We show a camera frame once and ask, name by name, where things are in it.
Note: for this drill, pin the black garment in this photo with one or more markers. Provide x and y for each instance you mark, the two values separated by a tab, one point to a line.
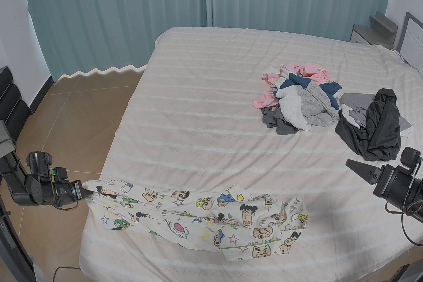
380	128

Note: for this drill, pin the black chest of drawers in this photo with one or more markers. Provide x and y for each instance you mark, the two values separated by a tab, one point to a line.
11	105

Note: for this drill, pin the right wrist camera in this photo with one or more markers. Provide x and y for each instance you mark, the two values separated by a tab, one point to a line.
410	160

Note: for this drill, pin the white printed pyjama top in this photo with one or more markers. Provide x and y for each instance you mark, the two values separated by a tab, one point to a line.
205	211

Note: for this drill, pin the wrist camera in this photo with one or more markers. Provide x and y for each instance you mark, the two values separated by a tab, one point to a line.
410	160
60	174

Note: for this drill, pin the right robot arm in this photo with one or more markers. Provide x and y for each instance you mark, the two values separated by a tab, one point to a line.
419	198

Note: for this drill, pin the grey bedside table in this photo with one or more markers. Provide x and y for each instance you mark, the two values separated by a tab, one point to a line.
371	32

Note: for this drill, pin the bed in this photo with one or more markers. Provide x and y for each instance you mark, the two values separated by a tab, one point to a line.
205	102

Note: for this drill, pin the pile of clothes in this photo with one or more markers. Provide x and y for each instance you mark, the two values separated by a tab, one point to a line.
297	102

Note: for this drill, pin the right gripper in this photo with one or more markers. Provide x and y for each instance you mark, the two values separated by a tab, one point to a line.
396	188

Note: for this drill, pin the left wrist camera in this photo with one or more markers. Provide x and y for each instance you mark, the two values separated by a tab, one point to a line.
60	174

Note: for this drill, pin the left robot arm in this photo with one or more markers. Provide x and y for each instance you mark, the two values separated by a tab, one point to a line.
26	191

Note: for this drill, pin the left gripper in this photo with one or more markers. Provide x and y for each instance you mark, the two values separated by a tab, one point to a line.
69	192

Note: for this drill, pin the grey garment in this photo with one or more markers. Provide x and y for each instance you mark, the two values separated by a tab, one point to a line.
355	100

